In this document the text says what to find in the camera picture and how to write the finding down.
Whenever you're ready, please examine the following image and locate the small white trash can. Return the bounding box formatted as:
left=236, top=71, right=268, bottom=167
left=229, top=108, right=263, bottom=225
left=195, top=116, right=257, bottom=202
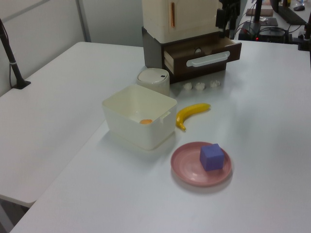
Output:
left=136, top=68, right=171, bottom=96

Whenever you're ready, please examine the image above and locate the yellow banana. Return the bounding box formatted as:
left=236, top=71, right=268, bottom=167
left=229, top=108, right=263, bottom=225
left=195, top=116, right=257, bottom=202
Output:
left=175, top=102, right=212, bottom=132

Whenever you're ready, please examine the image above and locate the black flat electronic device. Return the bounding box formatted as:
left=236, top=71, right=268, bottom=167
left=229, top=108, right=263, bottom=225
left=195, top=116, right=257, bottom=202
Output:
left=259, top=27, right=287, bottom=42

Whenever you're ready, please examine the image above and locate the white plastic storage box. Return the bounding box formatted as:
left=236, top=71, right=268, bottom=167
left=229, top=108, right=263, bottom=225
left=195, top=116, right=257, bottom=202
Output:
left=102, top=83, right=178, bottom=151

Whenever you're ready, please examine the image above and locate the dark brown stand pole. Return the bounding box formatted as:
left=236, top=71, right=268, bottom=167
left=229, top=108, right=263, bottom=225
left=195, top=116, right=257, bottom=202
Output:
left=253, top=0, right=263, bottom=24

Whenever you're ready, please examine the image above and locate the brown desk mat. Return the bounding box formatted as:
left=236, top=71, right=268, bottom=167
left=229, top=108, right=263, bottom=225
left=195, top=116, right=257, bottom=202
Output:
left=246, top=8, right=279, bottom=26

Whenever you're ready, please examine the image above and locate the brown drawer with white handle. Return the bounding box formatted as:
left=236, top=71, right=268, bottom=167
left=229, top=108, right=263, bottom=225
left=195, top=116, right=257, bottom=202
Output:
left=164, top=37, right=242, bottom=76

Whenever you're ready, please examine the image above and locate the brown drawer cabinet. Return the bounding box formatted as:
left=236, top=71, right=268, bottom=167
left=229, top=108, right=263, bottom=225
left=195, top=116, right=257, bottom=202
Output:
left=141, top=26, right=242, bottom=84

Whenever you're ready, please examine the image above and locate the purple cube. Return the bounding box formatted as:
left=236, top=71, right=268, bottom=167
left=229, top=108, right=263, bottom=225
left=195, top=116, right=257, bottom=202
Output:
left=199, top=143, right=225, bottom=172

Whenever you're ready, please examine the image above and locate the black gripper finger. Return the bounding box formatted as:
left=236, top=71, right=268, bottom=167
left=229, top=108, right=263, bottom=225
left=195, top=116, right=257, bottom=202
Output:
left=215, top=8, right=228, bottom=38
left=228, top=11, right=238, bottom=31

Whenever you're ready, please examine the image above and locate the black camera pole with base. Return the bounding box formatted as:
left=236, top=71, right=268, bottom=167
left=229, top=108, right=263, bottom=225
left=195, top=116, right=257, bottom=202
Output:
left=0, top=18, right=32, bottom=89

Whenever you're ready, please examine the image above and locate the cream toy fridge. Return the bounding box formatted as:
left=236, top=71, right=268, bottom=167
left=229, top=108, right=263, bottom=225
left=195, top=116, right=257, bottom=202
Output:
left=141, top=0, right=221, bottom=42

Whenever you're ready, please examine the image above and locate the copper fridge door handle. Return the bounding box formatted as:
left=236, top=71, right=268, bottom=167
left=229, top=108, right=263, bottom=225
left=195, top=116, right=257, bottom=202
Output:
left=170, top=1, right=176, bottom=27

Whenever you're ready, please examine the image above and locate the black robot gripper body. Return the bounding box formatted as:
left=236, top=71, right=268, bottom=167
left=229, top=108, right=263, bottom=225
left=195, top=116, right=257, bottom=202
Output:
left=218, top=0, right=241, bottom=16

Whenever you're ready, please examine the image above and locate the black box with red light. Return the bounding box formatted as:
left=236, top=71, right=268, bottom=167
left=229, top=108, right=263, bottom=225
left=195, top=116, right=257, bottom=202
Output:
left=239, top=21, right=261, bottom=41

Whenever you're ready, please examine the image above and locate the black keyboard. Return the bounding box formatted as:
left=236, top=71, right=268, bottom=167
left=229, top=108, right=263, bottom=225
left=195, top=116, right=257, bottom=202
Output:
left=274, top=0, right=308, bottom=25

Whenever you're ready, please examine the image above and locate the black table clamp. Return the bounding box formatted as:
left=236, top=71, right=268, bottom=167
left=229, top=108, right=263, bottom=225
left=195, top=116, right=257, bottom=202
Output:
left=297, top=23, right=311, bottom=51

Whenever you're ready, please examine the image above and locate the pink plate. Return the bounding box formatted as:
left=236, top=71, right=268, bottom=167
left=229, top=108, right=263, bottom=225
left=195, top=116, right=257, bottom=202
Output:
left=170, top=142, right=233, bottom=187

